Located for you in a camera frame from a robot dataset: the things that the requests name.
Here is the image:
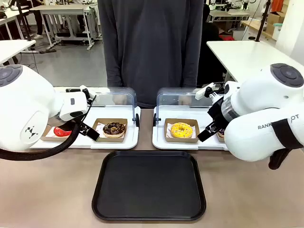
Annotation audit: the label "brown cardboard box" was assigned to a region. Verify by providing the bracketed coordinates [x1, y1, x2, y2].
[265, 11, 285, 40]

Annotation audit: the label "white paper liner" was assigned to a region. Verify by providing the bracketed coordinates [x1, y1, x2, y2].
[95, 121, 105, 138]
[166, 122, 198, 140]

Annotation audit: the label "person left hand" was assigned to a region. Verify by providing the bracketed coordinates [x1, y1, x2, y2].
[178, 94, 193, 106]

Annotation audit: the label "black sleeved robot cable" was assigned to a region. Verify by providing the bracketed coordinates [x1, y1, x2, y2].
[0, 120, 81, 161]

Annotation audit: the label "person right hand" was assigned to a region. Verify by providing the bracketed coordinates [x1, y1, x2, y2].
[112, 94, 127, 105]

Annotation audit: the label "cardboard box with chocolate donut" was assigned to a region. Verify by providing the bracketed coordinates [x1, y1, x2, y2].
[92, 118, 129, 143]

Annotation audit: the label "cardboard box with purple donut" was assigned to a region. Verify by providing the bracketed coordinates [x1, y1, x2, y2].
[217, 131, 229, 143]

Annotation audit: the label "person left forearm grey sleeve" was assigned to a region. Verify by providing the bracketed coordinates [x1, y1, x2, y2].
[181, 42, 200, 95]

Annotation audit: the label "grey frame workbench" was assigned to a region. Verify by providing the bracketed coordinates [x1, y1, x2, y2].
[28, 4, 98, 51]

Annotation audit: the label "wooden top table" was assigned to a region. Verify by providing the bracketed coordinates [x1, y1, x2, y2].
[240, 19, 276, 40]

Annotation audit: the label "white background desk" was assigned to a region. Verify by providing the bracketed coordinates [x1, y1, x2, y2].
[208, 9, 251, 24]

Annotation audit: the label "white display tray base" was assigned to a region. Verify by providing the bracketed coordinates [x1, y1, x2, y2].
[29, 105, 142, 150]
[152, 105, 230, 151]

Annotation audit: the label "cardboard box with yellow donut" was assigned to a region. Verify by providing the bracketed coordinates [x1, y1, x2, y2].
[164, 118, 200, 144]

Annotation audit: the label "large white side table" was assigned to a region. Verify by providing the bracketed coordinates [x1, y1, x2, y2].
[206, 40, 304, 83]

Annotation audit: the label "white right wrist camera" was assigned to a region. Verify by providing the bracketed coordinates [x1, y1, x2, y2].
[195, 82, 226, 100]

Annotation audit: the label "black plastic serving tray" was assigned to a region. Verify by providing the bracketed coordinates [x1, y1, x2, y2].
[91, 150, 207, 222]

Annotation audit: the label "black stand pole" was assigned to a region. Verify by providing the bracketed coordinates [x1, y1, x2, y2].
[247, 0, 272, 44]

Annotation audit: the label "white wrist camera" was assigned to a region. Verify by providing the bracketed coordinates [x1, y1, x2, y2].
[195, 82, 226, 100]
[66, 85, 97, 105]

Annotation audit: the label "chocolate glazed donut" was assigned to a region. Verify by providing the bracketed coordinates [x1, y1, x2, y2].
[102, 121, 127, 139]

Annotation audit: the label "background person dark trousers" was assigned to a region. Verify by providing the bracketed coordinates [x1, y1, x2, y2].
[31, 0, 46, 40]

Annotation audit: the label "black strap on arm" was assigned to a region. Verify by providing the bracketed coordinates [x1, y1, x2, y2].
[268, 117, 304, 171]

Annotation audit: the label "yellow sprinkled donut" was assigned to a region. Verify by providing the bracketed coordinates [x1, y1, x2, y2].
[170, 122, 194, 139]

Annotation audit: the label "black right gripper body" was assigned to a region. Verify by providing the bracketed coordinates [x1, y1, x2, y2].
[207, 95, 229, 124]

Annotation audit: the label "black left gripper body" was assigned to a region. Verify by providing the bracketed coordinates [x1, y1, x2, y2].
[56, 115, 84, 130]

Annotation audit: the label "red glazed donut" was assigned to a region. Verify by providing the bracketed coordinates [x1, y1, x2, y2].
[53, 126, 73, 138]

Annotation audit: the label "clear plastic display lid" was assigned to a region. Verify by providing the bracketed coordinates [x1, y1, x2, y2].
[153, 86, 216, 127]
[89, 86, 141, 128]

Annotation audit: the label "person right forearm grey sleeve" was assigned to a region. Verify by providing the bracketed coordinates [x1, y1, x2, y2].
[105, 42, 126, 95]

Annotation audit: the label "black tripod pole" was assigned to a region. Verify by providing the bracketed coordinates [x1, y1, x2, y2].
[17, 0, 36, 43]

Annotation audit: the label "person torso grey sweater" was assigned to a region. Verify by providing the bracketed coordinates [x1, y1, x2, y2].
[97, 0, 205, 109]

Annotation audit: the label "cardboard box with red donut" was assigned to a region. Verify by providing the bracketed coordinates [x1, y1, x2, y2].
[39, 124, 72, 143]

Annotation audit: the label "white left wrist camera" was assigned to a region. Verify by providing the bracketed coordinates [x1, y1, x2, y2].
[66, 85, 97, 105]

